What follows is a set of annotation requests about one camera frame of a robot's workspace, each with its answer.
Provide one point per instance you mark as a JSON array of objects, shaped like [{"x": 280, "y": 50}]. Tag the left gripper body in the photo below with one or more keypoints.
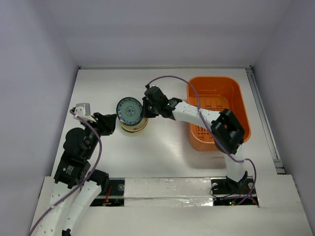
[{"x": 90, "y": 149}]

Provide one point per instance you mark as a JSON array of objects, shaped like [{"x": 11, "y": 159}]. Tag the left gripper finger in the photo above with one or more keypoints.
[
  {"x": 100, "y": 117},
  {"x": 110, "y": 123}
]

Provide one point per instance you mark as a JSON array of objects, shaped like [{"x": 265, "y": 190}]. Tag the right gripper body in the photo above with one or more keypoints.
[{"x": 149, "y": 107}]

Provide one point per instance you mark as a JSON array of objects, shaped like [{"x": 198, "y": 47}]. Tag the dark patterned plate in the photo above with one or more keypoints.
[{"x": 129, "y": 111}]

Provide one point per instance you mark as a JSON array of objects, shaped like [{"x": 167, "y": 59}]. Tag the brown rimmed plate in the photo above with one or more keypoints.
[{"x": 135, "y": 128}]

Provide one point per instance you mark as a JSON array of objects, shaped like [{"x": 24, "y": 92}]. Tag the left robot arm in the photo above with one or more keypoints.
[{"x": 76, "y": 182}]

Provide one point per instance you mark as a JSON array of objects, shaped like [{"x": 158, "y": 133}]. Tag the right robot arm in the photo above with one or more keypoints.
[{"x": 224, "y": 127}]

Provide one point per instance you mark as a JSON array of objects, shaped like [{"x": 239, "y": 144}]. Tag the orange dish rack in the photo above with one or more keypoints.
[{"x": 217, "y": 93}]

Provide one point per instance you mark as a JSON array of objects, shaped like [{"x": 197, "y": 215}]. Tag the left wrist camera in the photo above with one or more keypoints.
[{"x": 82, "y": 111}]

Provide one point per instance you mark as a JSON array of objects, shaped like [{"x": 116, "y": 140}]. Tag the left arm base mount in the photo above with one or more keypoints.
[{"x": 113, "y": 196}]

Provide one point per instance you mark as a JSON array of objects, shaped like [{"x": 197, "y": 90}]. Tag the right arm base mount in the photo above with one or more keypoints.
[{"x": 226, "y": 193}]

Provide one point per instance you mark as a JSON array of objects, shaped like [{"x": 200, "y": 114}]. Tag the aluminium rail right side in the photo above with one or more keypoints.
[{"x": 265, "y": 123}]

